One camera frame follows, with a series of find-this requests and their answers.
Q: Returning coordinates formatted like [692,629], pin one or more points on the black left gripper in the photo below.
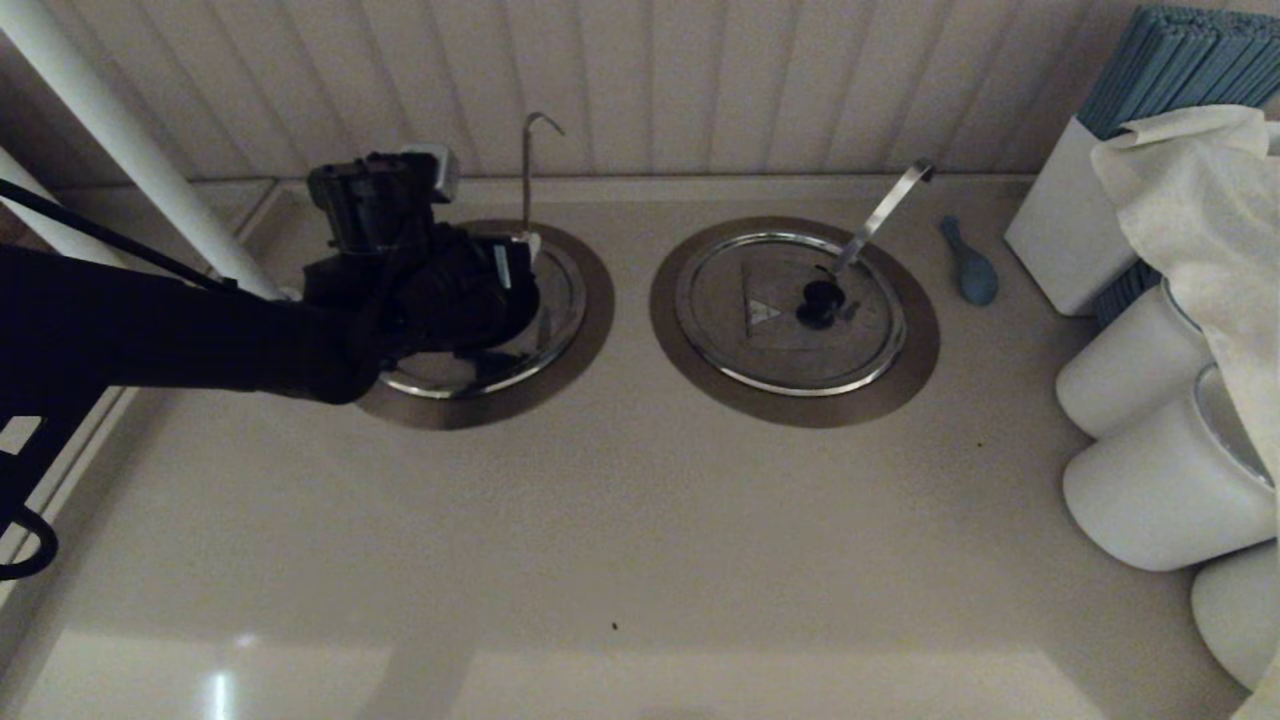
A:
[460,295]

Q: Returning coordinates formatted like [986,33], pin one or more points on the steel pot lid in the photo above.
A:
[760,350]
[560,300]

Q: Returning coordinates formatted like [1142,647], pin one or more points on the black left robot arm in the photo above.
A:
[150,320]

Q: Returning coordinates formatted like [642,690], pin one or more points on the blue plastic spoon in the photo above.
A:
[975,279]

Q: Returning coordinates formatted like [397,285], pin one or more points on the brown round pot flange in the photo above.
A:
[597,330]
[797,413]

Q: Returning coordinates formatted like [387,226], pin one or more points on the thick white pole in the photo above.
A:
[110,130]

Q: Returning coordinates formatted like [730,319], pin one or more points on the thin white pole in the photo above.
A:
[30,205]

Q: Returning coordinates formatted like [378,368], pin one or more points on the white rectangular holder box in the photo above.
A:
[1062,228]

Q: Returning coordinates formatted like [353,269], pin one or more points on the white paper cup stack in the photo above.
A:
[1155,490]
[1125,370]
[1235,612]

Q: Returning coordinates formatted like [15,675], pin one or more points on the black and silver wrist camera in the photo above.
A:
[370,205]

